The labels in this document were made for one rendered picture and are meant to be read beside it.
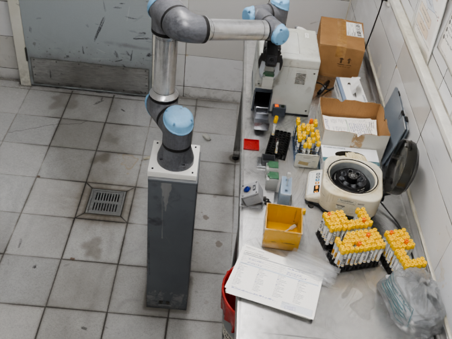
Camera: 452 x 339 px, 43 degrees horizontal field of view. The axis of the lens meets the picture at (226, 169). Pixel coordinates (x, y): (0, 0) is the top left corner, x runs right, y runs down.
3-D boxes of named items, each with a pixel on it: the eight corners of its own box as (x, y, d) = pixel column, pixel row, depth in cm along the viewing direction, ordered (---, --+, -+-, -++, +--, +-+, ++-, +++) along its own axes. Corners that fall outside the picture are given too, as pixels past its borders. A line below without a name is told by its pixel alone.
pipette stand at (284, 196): (274, 193, 232) (278, 175, 225) (291, 196, 231) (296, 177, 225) (272, 211, 224) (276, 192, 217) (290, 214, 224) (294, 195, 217)
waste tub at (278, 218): (263, 220, 220) (266, 202, 213) (298, 226, 219) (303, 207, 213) (260, 247, 210) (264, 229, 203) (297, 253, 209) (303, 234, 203)
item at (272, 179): (264, 183, 236) (267, 171, 231) (276, 184, 236) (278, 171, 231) (264, 190, 233) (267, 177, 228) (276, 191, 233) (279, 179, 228)
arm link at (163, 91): (157, 134, 231) (162, 8, 195) (142, 113, 241) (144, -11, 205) (183, 128, 237) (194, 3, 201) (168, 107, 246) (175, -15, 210)
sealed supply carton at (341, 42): (314, 45, 325) (321, 14, 313) (355, 52, 324) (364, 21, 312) (312, 73, 302) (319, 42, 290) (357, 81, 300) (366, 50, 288)
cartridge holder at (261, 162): (256, 159, 246) (257, 153, 244) (278, 161, 247) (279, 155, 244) (256, 167, 242) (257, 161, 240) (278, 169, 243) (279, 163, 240)
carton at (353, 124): (312, 122, 270) (319, 95, 260) (373, 128, 271) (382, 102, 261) (316, 157, 252) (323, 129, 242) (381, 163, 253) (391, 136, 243)
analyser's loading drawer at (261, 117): (253, 102, 274) (255, 93, 270) (267, 104, 274) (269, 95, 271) (253, 129, 258) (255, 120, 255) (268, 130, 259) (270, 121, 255)
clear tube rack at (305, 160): (290, 136, 260) (294, 124, 256) (313, 138, 261) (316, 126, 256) (293, 166, 245) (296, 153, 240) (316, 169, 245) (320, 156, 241)
